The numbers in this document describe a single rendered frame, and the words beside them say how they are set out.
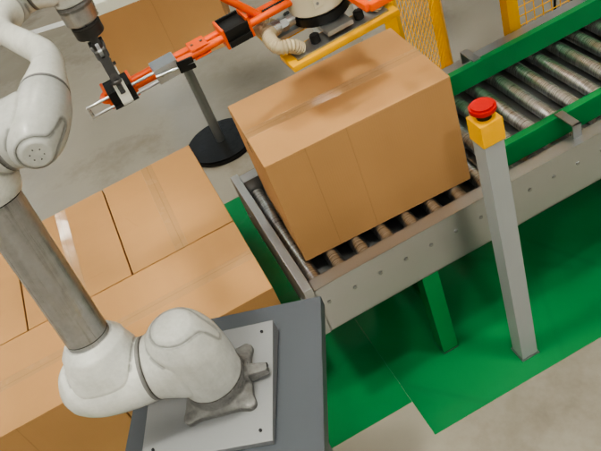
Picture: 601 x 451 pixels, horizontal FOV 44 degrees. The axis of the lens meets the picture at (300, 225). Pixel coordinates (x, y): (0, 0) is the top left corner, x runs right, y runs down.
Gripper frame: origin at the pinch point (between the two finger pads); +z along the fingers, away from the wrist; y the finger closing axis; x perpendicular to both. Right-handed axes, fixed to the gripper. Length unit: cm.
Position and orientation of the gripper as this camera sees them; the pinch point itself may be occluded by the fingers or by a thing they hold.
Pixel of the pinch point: (121, 88)
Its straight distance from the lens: 206.7
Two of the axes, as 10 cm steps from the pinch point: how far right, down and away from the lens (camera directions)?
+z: 3.0, 7.0, 6.5
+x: -8.7, 4.7, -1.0
